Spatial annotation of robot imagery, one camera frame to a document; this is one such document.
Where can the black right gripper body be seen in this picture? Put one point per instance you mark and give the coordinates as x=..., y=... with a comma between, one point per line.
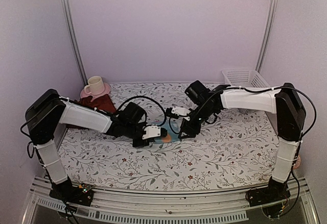
x=204, y=113

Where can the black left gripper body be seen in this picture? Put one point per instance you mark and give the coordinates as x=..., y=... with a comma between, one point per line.
x=131, y=131

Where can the blue patterned towel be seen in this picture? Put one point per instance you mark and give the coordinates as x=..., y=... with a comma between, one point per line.
x=172, y=128

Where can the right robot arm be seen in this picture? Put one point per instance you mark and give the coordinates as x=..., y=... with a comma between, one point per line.
x=283, y=101

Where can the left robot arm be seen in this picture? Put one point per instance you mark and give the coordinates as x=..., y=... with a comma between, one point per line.
x=51, y=113

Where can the dark red towel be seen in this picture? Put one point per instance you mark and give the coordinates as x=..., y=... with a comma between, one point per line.
x=102, y=103

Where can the white plastic basket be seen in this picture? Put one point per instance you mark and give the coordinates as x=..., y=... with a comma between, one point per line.
x=244, y=77

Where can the pink saucer plate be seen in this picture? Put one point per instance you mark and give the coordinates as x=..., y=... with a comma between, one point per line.
x=83, y=94

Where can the cream ribbed mug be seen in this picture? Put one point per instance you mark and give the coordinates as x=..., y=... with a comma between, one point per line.
x=94, y=86

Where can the pink object at right edge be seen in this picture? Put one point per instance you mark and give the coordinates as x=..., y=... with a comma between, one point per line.
x=297, y=162

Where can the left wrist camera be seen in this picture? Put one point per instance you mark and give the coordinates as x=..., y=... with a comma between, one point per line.
x=154, y=131

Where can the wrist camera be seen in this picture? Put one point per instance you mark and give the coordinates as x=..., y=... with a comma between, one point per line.
x=177, y=112
x=154, y=131

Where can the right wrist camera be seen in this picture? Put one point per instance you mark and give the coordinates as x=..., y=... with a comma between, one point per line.
x=177, y=112

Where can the front aluminium rail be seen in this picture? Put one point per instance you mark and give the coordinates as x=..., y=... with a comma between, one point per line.
x=110, y=205

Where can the right aluminium frame post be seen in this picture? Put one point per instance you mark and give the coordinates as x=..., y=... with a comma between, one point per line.
x=266, y=36

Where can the aluminium frame post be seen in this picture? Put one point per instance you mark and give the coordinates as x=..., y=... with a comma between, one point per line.
x=73, y=39
x=266, y=36

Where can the left aluminium frame post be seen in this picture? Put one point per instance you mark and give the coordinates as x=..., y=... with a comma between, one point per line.
x=73, y=39

